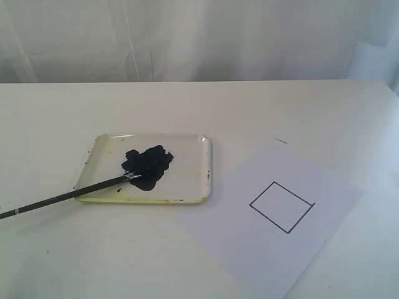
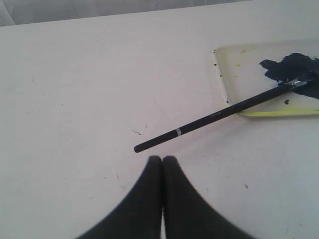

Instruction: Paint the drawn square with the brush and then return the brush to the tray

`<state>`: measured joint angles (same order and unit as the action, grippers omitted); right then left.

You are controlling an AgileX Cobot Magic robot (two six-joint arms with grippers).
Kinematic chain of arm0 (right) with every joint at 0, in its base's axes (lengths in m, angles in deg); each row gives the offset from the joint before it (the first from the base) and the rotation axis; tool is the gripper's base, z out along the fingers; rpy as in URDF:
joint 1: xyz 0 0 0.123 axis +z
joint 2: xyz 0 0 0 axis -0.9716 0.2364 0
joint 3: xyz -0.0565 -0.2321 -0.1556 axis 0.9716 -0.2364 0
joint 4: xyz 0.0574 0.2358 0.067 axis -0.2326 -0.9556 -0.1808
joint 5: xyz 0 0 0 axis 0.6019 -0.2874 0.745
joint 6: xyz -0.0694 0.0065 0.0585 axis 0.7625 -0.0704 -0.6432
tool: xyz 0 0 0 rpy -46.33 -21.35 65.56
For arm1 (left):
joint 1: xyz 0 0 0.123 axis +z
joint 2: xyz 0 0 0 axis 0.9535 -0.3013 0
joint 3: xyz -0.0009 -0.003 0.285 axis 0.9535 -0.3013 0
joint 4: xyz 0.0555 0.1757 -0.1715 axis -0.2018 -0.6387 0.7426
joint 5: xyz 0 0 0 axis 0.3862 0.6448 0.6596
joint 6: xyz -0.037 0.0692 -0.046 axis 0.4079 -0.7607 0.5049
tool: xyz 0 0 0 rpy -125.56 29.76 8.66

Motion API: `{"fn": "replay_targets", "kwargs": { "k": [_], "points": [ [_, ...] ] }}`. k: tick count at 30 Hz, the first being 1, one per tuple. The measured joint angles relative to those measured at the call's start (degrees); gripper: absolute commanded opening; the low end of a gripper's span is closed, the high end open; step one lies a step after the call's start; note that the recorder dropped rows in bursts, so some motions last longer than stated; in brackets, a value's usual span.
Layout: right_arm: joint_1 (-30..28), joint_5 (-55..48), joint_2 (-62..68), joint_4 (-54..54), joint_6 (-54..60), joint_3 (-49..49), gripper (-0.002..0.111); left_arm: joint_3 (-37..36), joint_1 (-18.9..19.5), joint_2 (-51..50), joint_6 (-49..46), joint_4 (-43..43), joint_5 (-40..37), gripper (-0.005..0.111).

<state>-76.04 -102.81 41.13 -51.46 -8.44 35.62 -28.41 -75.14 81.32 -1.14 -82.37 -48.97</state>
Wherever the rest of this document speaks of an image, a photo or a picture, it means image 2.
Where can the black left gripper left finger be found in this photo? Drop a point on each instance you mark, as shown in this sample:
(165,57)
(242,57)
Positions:
(138,216)

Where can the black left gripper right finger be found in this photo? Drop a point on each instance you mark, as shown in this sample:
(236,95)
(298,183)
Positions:
(186,214)

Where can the black paintbrush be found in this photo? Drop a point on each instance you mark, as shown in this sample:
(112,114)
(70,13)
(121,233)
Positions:
(221,114)

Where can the white paint tray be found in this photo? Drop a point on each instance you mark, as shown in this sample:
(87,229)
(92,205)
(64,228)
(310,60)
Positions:
(241,76)

